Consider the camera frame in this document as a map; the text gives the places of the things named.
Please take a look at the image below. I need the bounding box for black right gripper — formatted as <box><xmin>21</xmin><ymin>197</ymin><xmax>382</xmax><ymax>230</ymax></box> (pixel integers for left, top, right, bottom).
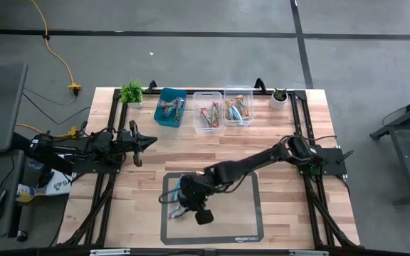
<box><xmin>186</xmin><ymin>173</ymin><xmax>215</xmax><ymax>226</ymax></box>

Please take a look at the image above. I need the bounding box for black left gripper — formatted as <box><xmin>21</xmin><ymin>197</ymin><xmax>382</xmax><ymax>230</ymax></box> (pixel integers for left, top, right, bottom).
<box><xmin>119</xmin><ymin>119</ymin><xmax>158</xmax><ymax>168</ymax></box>

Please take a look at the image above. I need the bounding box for navy and green granola bar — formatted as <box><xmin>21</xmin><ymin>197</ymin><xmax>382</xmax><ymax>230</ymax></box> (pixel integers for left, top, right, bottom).
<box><xmin>160</xmin><ymin>100</ymin><xmax>177</xmax><ymax>119</ymax></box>
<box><xmin>157</xmin><ymin>98</ymin><xmax>183</xmax><ymax>112</ymax></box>
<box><xmin>173</xmin><ymin>97</ymin><xmax>186</xmax><ymax>124</ymax></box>

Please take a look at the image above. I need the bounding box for teal plastic bin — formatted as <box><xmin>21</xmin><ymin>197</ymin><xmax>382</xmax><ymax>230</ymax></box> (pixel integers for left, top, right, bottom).
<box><xmin>153</xmin><ymin>87</ymin><xmax>188</xmax><ymax>129</ymax></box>

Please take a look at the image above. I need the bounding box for grey mat with black border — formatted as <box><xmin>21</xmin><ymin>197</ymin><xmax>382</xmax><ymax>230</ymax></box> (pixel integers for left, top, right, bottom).
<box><xmin>160</xmin><ymin>169</ymin><xmax>266</xmax><ymax>247</ymax></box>

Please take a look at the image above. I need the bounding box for green fern in white pot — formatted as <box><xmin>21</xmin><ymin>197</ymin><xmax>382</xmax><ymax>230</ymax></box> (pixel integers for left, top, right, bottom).
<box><xmin>119</xmin><ymin>80</ymin><xmax>145</xmax><ymax>109</ymax></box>

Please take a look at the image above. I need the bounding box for clear plastic bin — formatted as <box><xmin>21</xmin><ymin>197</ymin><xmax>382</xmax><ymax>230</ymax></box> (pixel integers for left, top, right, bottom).
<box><xmin>192</xmin><ymin>90</ymin><xmax>224</xmax><ymax>135</ymax></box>
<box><xmin>223</xmin><ymin>85</ymin><xmax>256</xmax><ymax>128</ymax></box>

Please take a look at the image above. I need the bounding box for white printed bag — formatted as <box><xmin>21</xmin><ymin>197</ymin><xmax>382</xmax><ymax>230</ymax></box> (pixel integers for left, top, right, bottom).
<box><xmin>44</xmin><ymin>169</ymin><xmax>77</xmax><ymax>197</ymax></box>

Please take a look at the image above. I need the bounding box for silver metal bar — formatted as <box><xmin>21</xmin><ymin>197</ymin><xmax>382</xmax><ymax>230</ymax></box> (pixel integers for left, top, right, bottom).
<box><xmin>288</xmin><ymin>250</ymin><xmax>330</xmax><ymax>256</ymax></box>
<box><xmin>89</xmin><ymin>248</ymin><xmax>132</xmax><ymax>256</ymax></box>

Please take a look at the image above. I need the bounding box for succulent in white pot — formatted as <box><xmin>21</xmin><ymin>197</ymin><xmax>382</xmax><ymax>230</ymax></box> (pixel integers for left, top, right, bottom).
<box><xmin>268</xmin><ymin>87</ymin><xmax>289</xmax><ymax>110</ymax></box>

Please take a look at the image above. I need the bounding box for yellow and white bottle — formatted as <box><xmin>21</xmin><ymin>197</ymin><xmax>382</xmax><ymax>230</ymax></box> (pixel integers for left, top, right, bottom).
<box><xmin>15</xmin><ymin>183</ymin><xmax>38</xmax><ymax>203</ymax></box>

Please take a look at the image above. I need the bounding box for black metal desk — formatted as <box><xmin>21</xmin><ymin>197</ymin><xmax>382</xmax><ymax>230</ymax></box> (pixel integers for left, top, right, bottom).
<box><xmin>369</xmin><ymin>89</ymin><xmax>410</xmax><ymax>208</ymax></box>

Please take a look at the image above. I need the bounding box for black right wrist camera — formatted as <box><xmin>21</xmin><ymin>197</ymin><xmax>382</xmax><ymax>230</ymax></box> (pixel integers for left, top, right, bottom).
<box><xmin>178</xmin><ymin>174</ymin><xmax>192</xmax><ymax>206</ymax></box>

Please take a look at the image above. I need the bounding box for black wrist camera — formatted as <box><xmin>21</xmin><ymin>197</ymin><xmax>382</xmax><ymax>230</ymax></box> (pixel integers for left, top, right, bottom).
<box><xmin>120</xmin><ymin>129</ymin><xmax>133</xmax><ymax>146</ymax></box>
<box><xmin>178</xmin><ymin>174</ymin><xmax>192</xmax><ymax>206</ymax></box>

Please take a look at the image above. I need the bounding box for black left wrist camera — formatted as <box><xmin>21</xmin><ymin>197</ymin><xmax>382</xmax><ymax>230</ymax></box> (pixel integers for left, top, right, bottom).
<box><xmin>120</xmin><ymin>129</ymin><xmax>133</xmax><ymax>146</ymax></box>

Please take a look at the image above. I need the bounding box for black camera cable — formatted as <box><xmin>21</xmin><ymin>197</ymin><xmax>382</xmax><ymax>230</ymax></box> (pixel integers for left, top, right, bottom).
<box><xmin>158</xmin><ymin>176</ymin><xmax>184</xmax><ymax>205</ymax></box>

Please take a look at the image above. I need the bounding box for yellow extension cord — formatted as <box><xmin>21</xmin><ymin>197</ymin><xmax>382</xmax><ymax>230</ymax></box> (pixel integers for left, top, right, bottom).
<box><xmin>15</xmin><ymin>122</ymin><xmax>80</xmax><ymax>139</ymax></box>
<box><xmin>29</xmin><ymin>0</ymin><xmax>83</xmax><ymax>96</ymax></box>

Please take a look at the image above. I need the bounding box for black floor cable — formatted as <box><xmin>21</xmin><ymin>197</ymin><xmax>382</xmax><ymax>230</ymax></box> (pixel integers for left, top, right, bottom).
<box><xmin>22</xmin><ymin>87</ymin><xmax>93</xmax><ymax>126</ymax></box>

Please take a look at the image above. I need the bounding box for black aluminium rig frame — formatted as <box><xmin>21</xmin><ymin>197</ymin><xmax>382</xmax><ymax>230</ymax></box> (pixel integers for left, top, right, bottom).
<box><xmin>57</xmin><ymin>78</ymin><xmax>361</xmax><ymax>256</ymax></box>

